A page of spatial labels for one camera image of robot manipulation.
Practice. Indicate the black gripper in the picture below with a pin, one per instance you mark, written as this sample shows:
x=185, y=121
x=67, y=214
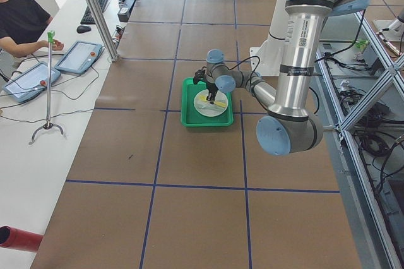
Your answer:
x=210, y=87

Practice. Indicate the yellow spoon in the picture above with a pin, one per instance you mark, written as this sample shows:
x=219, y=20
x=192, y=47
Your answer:
x=221, y=104

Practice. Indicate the green handled reacher grabber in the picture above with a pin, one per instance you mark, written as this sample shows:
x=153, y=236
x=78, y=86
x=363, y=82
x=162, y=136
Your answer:
x=48, y=124

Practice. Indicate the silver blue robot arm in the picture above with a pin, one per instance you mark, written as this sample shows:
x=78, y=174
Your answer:
x=288, y=127

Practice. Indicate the person's right hand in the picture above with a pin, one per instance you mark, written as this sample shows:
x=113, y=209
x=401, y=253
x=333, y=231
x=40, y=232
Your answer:
x=55, y=45

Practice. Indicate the white plate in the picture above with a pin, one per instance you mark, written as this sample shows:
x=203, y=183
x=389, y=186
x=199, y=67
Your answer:
x=209, y=110

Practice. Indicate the green plastic tray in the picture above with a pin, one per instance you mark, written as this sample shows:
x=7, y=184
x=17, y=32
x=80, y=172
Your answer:
x=189, y=115

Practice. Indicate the black power strip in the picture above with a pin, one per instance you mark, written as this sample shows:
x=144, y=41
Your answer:
x=125, y=9

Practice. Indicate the right teach pendant tablet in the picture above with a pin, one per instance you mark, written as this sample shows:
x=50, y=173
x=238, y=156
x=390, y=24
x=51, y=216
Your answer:
x=79, y=58

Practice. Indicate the teach pendant tablet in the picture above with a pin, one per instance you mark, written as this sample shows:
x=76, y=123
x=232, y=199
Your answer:
x=79, y=58
x=29, y=84

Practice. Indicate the black computer mouse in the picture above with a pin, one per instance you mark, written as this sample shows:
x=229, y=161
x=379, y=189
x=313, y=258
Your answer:
x=83, y=29

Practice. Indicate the left teach pendant tablet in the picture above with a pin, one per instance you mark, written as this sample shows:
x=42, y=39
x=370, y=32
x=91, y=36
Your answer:
x=29, y=84

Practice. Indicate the person in black shirt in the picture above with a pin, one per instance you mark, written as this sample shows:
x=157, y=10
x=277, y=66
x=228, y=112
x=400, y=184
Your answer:
x=22, y=24

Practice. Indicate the red cylinder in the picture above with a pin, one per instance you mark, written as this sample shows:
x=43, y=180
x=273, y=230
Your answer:
x=13, y=238

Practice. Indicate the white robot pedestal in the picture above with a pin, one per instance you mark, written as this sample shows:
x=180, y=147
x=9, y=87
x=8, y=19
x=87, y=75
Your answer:
x=267, y=58

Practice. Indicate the aluminium frame post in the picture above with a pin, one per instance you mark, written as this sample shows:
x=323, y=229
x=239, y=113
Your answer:
x=103, y=29

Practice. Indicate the aluminium lattice frame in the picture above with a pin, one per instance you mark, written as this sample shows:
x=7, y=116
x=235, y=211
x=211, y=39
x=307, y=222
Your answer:
x=362, y=69

